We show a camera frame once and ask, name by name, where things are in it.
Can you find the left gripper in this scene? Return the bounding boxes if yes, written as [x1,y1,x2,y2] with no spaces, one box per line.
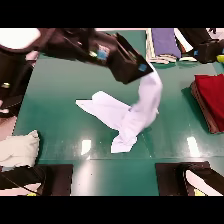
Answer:
[105,32,155,85]

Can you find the white shirt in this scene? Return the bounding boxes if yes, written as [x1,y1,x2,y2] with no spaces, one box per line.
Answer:
[75,64,164,155]

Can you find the pale striped garment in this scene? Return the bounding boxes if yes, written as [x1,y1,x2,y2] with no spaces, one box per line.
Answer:
[145,28,183,65]

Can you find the purple garment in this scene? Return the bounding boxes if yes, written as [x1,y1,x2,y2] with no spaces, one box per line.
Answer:
[151,28,183,60]

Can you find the red garment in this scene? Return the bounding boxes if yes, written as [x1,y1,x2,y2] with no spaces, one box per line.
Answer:
[194,73,224,133]

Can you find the cream garment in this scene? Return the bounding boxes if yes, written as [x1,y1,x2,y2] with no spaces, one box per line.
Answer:
[0,129,41,169]

